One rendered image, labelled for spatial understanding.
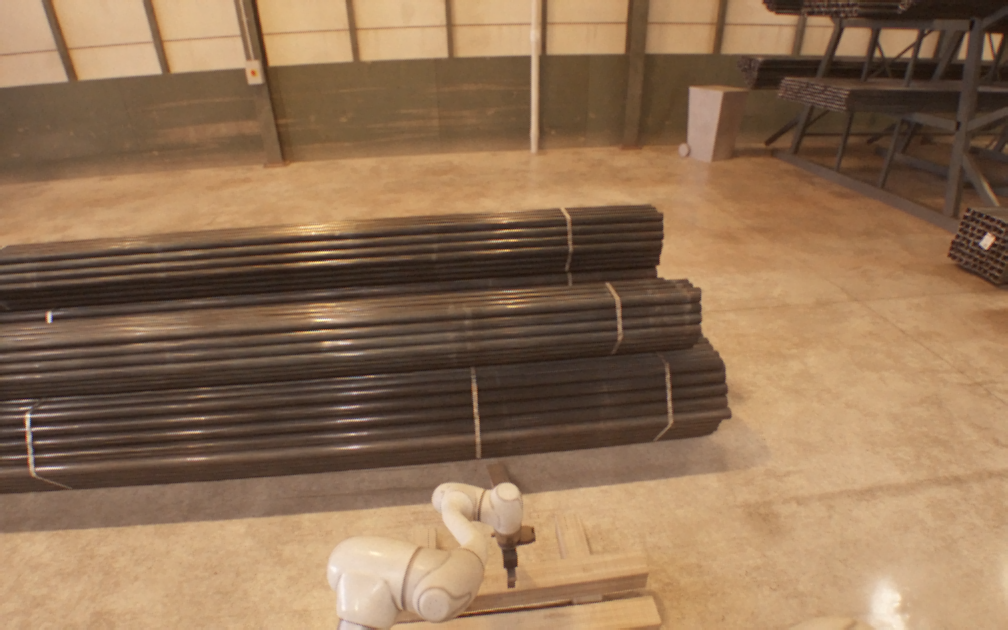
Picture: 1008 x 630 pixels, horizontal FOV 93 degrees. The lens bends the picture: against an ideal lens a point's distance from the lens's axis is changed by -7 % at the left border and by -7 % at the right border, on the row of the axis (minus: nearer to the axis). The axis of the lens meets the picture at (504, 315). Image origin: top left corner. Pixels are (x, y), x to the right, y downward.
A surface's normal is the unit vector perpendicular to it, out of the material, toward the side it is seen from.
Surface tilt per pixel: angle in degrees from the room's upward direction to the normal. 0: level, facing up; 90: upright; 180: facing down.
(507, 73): 90
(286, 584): 0
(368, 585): 34
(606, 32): 90
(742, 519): 0
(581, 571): 0
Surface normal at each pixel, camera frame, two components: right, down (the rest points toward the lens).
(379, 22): 0.11, 0.49
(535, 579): -0.02, -0.87
